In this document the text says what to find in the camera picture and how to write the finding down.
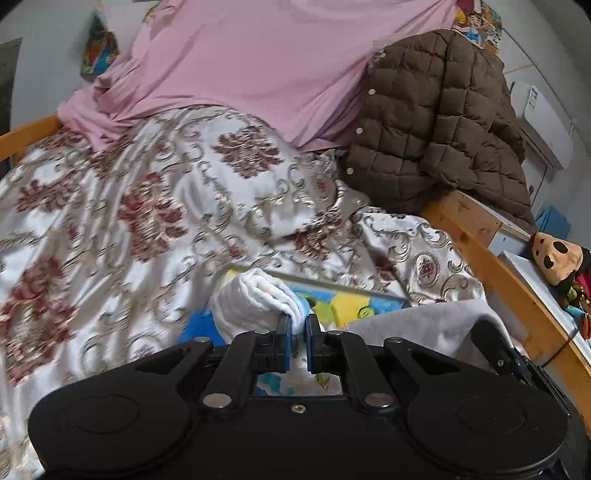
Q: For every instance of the white air conditioner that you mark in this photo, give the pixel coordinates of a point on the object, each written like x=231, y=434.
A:
x=545, y=120

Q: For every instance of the pink bed sheet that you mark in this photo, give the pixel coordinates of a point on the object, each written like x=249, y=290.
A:
x=258, y=60

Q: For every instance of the hanging colourful wall poster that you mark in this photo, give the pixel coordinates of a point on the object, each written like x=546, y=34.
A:
x=99, y=53

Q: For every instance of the plush doll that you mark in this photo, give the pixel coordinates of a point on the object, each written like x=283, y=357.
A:
x=549, y=254

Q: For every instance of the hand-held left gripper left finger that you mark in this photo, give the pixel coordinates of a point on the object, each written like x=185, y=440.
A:
x=288, y=341

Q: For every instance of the blue paper sheet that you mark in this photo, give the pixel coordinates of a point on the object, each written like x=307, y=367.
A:
x=554, y=221

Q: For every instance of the floral satin blanket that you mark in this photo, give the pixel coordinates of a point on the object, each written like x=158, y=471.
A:
x=115, y=230

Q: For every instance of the brown quilted jacket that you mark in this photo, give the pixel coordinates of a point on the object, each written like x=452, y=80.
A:
x=429, y=115

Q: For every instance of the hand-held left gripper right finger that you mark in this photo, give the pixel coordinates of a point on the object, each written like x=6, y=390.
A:
x=312, y=344

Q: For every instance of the white cloth glove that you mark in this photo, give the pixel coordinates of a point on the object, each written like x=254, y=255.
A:
x=249, y=300

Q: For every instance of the grey cloth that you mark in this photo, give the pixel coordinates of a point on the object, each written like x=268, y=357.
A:
x=415, y=327

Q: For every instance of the comic wall poster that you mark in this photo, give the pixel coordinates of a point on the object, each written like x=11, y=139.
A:
x=480, y=23

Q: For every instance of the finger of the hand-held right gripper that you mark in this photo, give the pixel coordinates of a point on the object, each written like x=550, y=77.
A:
x=496, y=346

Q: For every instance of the wooden bed frame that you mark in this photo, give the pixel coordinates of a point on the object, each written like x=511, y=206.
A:
x=489, y=258

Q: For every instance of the metal tray with colourful lining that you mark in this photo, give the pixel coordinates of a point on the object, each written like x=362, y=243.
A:
x=360, y=304

